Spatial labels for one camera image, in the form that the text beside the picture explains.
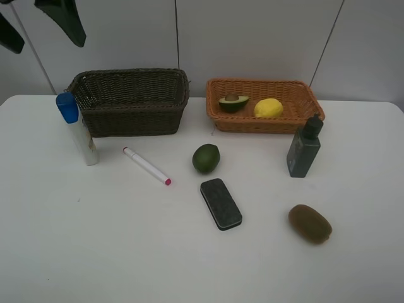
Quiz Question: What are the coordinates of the orange wicker basket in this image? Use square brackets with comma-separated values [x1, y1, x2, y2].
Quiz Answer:
[206, 78, 325, 134]

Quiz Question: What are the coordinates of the yellow lemon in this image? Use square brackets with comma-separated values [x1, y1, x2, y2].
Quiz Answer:
[254, 98, 283, 118]

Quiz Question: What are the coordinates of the white bottle blue cap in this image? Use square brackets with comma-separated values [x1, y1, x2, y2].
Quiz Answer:
[56, 92, 99, 166]

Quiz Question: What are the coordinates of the halved avocado with pit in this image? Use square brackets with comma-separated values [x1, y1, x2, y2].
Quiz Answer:
[218, 93, 249, 113]

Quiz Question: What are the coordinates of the white marker pink cap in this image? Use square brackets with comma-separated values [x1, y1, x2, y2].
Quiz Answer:
[122, 147, 172, 186]

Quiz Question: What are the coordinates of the brown kiwi fruit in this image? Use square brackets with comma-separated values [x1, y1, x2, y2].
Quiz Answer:
[288, 205, 333, 245]

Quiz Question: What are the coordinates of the green lime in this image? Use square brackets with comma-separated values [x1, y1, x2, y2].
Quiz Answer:
[192, 144, 221, 174]

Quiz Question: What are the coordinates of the dark green square bottle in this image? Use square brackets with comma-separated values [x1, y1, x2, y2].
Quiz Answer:
[287, 113, 323, 178]

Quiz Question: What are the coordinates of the black whiteboard eraser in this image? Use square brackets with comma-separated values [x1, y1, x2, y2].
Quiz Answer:
[200, 178, 242, 231]

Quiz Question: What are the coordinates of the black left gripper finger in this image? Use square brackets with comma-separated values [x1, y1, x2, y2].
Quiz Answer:
[0, 14, 25, 54]
[34, 0, 86, 47]

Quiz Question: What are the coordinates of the dark brown wicker basket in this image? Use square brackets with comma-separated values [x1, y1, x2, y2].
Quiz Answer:
[67, 68, 189, 138]

